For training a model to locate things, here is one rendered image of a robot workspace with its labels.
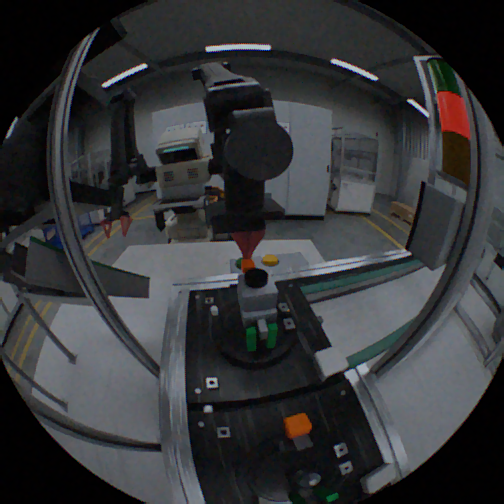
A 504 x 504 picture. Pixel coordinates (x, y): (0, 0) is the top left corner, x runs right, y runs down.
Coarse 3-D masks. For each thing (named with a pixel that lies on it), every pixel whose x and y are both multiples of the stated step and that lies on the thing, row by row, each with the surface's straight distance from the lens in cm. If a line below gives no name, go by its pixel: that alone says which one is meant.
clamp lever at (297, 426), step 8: (296, 416) 17; (304, 416) 17; (288, 424) 17; (296, 424) 17; (304, 424) 17; (288, 432) 17; (296, 432) 17; (304, 432) 17; (288, 440) 20; (296, 440) 18; (304, 440) 18; (288, 448) 23; (296, 448) 17; (304, 448) 18
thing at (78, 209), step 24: (24, 120) 24; (24, 144) 23; (0, 168) 21; (24, 168) 22; (0, 192) 21; (24, 192) 22; (48, 192) 23; (72, 192) 25; (96, 192) 27; (0, 216) 33; (24, 216) 35
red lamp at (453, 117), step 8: (440, 96) 25; (448, 96) 24; (456, 96) 24; (440, 104) 25; (448, 104) 24; (456, 104) 24; (440, 112) 25; (448, 112) 23; (456, 112) 23; (464, 112) 24; (440, 120) 25; (448, 120) 23; (456, 120) 23; (464, 120) 23; (448, 128) 23; (456, 128) 22; (464, 128) 23
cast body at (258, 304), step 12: (240, 276) 24; (252, 276) 22; (264, 276) 22; (240, 288) 23; (252, 288) 22; (264, 288) 22; (276, 288) 23; (240, 300) 25; (252, 300) 22; (264, 300) 22; (276, 300) 23; (252, 312) 24; (264, 312) 24; (276, 312) 24; (252, 324) 25; (264, 324) 24; (264, 336) 24
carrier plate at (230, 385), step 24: (288, 288) 40; (192, 312) 36; (312, 312) 36; (192, 336) 33; (312, 336) 33; (192, 360) 30; (216, 360) 30; (288, 360) 30; (192, 384) 29; (240, 384) 28; (264, 384) 28; (288, 384) 28; (312, 384) 29
